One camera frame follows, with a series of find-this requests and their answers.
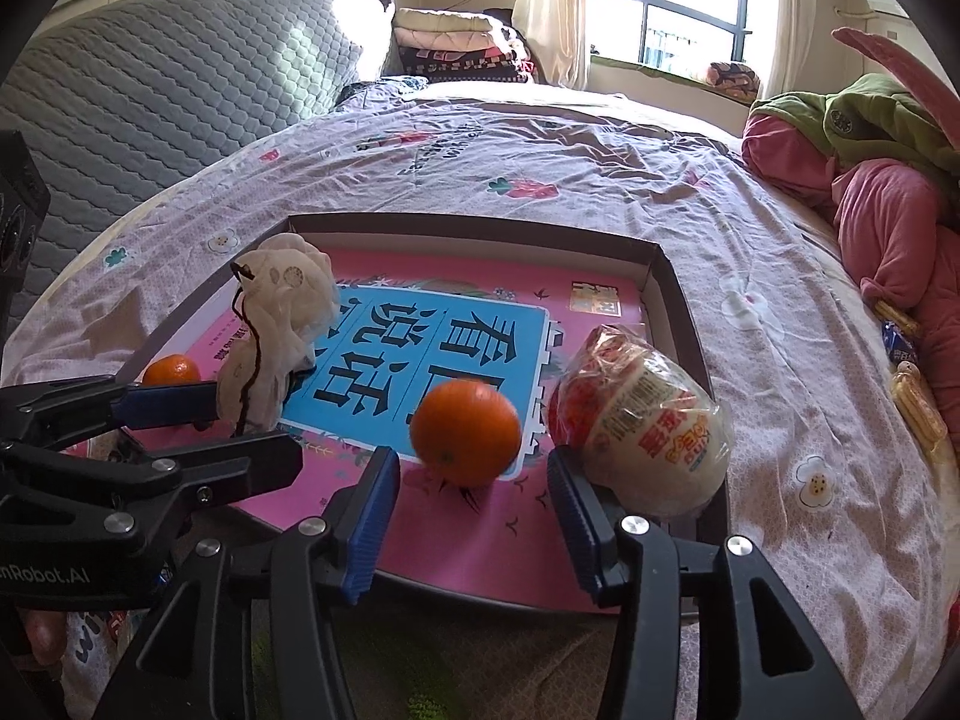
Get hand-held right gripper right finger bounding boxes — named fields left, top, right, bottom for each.
left=546, top=448, right=863, bottom=720

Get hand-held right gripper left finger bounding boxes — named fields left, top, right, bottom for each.
left=94, top=446, right=402, bottom=720

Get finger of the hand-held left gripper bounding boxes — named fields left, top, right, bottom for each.
left=0, top=376, right=224, bottom=451
left=0, top=431, right=303, bottom=537

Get orange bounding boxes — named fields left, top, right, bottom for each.
left=409, top=380, right=522, bottom=487
left=141, top=354, right=203, bottom=389

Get white mesh drawstring pouch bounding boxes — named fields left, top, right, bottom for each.
left=216, top=232, right=340, bottom=436

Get grey shallow cardboard box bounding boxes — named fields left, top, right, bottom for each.
left=120, top=212, right=731, bottom=691

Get person's left hand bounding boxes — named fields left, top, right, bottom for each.
left=19, top=610, right=70, bottom=667

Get grey quilted headboard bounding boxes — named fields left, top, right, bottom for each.
left=0, top=0, right=368, bottom=331

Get large yellow snack pack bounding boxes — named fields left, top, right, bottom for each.
left=891, top=361, right=950, bottom=458

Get blue candy wrapper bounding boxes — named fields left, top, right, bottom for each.
left=881, top=322, right=920, bottom=368

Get strawberry printed bedsheet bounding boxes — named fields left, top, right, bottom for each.
left=0, top=82, right=953, bottom=720

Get dark floral cloth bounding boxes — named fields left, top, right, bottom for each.
left=334, top=75, right=432, bottom=113

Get small yellow snack pack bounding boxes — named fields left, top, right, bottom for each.
left=874, top=298, right=922, bottom=338

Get white pillow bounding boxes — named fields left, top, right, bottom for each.
left=330, top=0, right=398, bottom=83

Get pink quilt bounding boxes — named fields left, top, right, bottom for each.
left=742, top=112, right=960, bottom=451

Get dark patterned folded blanket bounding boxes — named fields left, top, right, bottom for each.
left=397, top=45, right=537, bottom=83

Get pink folded blanket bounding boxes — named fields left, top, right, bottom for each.
left=396, top=28, right=511, bottom=53

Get cream folded blanket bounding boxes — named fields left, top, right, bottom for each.
left=394, top=7, right=496, bottom=35

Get patterned blanket on windowsill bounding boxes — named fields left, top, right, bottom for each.
left=706, top=60, right=760, bottom=100

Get green garment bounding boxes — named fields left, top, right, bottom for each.
left=750, top=73, right=960, bottom=188

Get dark-framed window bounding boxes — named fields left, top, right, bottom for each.
left=589, top=0, right=758, bottom=87

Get cream curtain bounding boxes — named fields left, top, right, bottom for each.
left=750, top=0, right=822, bottom=102
left=512, top=0, right=593, bottom=87

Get pink flat cushion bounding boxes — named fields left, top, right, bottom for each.
left=832, top=26, right=960, bottom=188

